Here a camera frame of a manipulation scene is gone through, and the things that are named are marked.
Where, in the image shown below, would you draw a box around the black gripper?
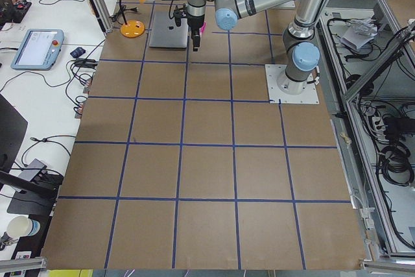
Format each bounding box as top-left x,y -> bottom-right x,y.
173,4 -> 205,51

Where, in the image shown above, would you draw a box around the pink pen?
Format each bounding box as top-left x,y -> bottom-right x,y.
200,22 -> 206,36

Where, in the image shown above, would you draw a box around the silver laptop notebook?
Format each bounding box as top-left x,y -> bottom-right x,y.
149,11 -> 188,49

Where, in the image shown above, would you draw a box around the blue small device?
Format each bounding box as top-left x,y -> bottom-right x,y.
70,47 -> 86,58

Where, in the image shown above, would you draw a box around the teach pendant near lamp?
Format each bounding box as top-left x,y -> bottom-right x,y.
10,29 -> 64,71

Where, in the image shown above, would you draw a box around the black monitor stand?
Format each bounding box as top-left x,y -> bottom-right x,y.
1,97 -> 63,216

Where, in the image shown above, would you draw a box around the white paper cup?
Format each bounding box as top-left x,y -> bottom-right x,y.
6,215 -> 41,239

